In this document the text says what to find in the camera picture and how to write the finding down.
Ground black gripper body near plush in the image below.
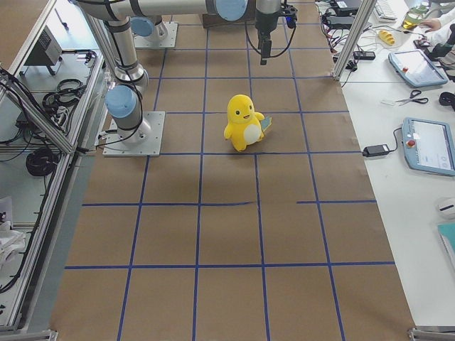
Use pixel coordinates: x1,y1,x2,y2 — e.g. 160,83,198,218
255,0,278,40

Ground silver robot arm near drawer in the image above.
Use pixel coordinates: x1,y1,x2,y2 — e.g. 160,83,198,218
131,17,168,48

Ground silver robot arm near plush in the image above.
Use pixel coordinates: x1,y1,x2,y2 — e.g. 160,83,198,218
78,0,287,85

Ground person hand on desk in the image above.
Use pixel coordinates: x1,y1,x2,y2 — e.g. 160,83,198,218
420,18,442,33

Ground yellow plush dinosaur toy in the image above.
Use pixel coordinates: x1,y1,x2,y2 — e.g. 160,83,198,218
223,94,272,152

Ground yellow banana toy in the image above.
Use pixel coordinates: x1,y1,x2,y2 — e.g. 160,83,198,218
378,30,395,46

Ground blue teach pendant far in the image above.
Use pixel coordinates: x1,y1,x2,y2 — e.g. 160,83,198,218
388,50,449,88

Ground blue teach pendant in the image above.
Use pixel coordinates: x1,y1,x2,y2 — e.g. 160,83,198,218
388,50,449,88
402,117,454,177

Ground black power adapter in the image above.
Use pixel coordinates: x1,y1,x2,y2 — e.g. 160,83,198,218
362,144,391,158

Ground black scissors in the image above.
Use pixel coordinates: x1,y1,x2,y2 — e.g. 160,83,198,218
395,90,429,106

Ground blue teach pendant near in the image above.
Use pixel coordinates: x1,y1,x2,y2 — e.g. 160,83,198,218
402,117,454,177

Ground grey control box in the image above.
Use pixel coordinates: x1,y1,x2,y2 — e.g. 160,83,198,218
24,26,63,75

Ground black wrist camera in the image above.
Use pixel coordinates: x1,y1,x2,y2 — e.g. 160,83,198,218
279,1,298,29

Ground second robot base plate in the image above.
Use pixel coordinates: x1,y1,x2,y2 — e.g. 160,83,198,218
132,21,178,50

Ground aluminium frame post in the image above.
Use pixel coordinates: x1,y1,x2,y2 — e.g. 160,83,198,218
332,0,376,80

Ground square robot base plate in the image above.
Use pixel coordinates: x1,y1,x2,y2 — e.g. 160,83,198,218
102,111,166,157

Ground aluminium side frame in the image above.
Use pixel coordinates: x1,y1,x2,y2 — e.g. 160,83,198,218
1,1,104,335

